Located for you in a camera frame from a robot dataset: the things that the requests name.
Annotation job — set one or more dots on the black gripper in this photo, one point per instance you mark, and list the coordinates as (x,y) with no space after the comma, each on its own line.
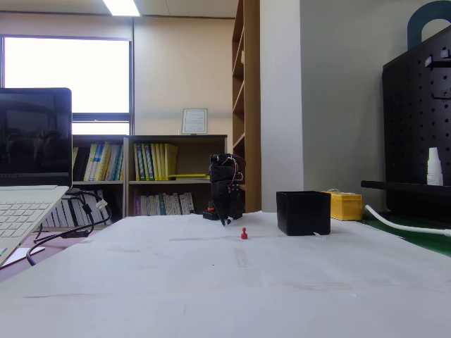
(223,194)

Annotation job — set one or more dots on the small red pawn piece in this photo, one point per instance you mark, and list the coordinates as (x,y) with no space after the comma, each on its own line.
(244,235)

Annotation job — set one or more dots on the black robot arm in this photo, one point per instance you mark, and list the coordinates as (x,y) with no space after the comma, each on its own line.
(220,169)

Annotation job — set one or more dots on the black square plastic cup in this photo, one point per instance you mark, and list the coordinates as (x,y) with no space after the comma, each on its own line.
(303,213)

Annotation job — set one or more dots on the yellow cardboard box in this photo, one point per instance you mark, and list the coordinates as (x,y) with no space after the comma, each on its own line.
(347,207)

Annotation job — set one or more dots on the orange table clamp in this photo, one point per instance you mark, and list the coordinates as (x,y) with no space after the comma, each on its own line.
(210,208)

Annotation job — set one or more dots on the yellow flat book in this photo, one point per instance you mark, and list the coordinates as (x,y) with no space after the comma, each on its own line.
(188,176)

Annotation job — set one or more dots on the dark low bookshelf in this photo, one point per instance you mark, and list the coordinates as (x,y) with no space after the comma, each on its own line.
(100,135)
(197,158)

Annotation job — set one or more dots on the white paper sheets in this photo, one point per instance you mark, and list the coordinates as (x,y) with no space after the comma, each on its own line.
(211,288)

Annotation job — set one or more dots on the framed certificate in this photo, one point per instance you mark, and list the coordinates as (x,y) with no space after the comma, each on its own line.
(194,121)

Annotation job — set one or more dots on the tall wooden bookshelf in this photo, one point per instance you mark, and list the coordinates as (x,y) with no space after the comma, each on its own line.
(252,105)

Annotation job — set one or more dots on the green desk mat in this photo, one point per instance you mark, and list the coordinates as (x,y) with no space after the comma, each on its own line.
(415,237)

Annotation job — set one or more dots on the black pegboard stand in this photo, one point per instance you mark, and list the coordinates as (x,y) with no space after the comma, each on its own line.
(408,123)

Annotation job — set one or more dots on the white laptop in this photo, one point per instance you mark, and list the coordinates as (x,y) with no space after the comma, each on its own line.
(31,141)

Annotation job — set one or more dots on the window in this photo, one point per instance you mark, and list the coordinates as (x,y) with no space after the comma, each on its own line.
(67,74)

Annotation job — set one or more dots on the white plastic bottle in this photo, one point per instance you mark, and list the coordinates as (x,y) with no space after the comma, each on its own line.
(434,169)

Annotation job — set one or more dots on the ceiling light panel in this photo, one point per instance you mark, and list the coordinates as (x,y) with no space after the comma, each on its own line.
(121,7)

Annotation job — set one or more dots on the blue arch board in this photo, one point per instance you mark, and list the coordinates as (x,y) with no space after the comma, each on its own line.
(414,24)

